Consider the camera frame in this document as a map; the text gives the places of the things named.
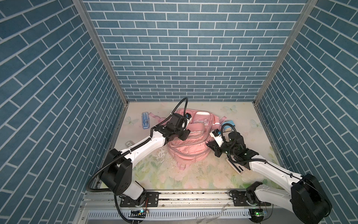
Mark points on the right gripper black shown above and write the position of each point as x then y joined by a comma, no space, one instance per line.
216,149

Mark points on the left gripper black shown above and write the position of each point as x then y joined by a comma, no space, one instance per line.
184,136

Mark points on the pink student backpack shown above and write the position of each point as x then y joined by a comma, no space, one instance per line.
194,148

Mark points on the pink white calculator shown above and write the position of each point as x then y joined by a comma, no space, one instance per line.
237,168

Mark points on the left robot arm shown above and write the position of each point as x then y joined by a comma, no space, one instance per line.
117,176

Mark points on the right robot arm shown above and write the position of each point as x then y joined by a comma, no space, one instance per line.
300,194

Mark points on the blue clear pencil case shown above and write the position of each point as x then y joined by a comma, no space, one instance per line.
145,120

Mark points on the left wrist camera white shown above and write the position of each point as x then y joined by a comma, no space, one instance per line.
188,118

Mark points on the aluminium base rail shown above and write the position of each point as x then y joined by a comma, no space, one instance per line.
200,206

